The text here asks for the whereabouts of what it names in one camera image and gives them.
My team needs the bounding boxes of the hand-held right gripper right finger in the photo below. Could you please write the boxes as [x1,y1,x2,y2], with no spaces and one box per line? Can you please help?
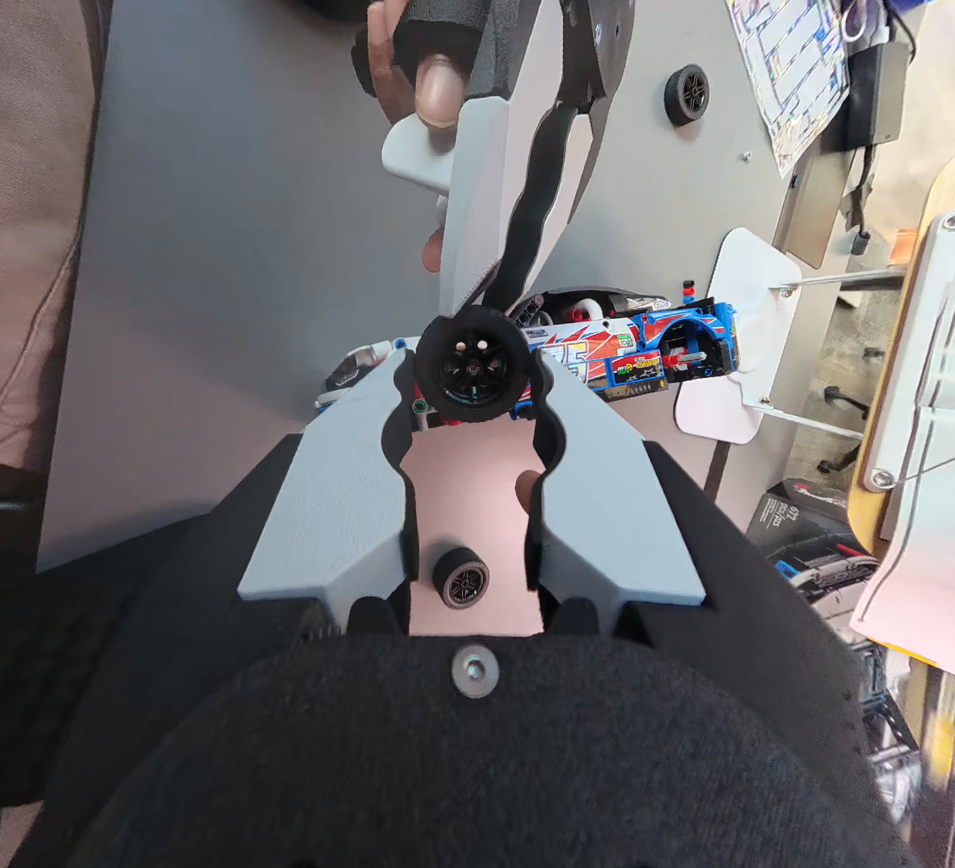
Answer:
[524,352,708,609]

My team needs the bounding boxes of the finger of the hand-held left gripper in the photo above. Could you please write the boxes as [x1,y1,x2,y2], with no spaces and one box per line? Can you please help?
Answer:
[511,0,622,236]
[439,98,579,320]

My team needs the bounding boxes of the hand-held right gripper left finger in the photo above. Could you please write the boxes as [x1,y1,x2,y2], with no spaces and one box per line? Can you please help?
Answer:
[237,346,420,604]

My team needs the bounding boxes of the black toy car wheel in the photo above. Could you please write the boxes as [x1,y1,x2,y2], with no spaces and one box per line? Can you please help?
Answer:
[414,307,535,426]
[664,64,711,128]
[433,547,492,610]

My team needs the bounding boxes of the brick-built toy race car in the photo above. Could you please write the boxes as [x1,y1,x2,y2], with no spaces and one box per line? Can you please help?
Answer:
[313,285,741,438]

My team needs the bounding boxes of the grey desk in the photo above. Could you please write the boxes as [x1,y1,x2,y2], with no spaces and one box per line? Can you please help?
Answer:
[36,0,930,649]

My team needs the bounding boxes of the black toy packaging box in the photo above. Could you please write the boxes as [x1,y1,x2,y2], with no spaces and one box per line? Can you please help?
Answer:
[746,479,885,589]

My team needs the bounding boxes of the shiny sticker sheet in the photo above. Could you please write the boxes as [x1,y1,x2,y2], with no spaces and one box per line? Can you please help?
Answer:
[720,0,853,180]

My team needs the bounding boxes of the black power adapter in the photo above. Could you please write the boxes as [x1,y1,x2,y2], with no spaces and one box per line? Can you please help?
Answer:
[839,40,917,154]

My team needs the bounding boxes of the white panel on wooden board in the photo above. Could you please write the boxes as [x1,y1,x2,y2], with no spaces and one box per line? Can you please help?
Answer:
[851,159,955,668]

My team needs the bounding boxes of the person's beige trousers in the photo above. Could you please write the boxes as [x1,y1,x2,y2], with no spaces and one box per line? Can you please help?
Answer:
[0,0,124,481]

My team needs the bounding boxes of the white cable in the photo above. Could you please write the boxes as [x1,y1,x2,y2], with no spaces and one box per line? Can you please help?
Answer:
[842,0,894,50]

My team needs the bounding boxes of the grey metal cable cover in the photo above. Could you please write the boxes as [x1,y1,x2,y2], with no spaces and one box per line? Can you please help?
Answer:
[774,150,855,271]

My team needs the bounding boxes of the black cable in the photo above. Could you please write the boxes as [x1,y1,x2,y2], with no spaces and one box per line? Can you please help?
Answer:
[839,137,877,256]

